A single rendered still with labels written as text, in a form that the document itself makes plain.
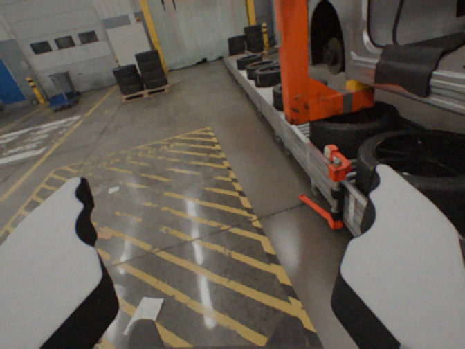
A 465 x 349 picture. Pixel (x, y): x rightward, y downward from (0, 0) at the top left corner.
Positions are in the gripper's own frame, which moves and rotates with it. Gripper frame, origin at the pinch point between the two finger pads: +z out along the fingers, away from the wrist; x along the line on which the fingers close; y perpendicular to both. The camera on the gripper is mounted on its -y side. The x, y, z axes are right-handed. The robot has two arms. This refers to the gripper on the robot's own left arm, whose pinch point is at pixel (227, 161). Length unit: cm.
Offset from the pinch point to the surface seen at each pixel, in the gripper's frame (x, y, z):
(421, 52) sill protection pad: 96, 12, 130
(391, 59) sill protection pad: 93, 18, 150
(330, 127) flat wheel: 69, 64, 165
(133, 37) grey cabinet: -350, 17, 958
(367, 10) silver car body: 88, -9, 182
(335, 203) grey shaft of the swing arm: 58, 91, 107
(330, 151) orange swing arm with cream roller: 58, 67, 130
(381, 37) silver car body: 103, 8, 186
